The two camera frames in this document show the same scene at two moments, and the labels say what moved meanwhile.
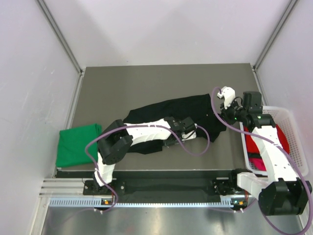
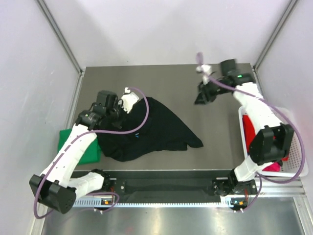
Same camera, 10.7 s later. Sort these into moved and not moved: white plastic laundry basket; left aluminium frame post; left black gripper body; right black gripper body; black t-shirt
Moved: black t-shirt; left black gripper body; right black gripper body
Not moved: white plastic laundry basket; left aluminium frame post
